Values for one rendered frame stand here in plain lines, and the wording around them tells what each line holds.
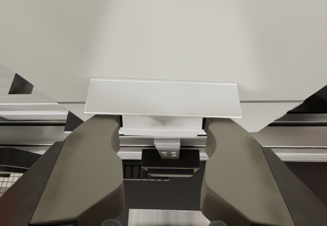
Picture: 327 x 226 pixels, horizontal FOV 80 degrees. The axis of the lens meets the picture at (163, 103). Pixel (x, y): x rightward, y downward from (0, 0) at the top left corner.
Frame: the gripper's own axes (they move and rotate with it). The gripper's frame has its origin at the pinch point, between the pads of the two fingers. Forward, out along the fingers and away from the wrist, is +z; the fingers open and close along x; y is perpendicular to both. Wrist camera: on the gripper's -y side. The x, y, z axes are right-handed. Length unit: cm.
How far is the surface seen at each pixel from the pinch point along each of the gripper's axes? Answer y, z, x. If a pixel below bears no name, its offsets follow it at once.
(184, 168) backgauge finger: 23.1, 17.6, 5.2
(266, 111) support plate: 1.2, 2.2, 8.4
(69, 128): 7.5, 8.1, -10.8
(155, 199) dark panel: 53, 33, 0
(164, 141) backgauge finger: 10.3, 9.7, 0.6
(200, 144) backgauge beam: 22.7, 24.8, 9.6
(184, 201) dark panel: 53, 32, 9
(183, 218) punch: 13.5, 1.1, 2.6
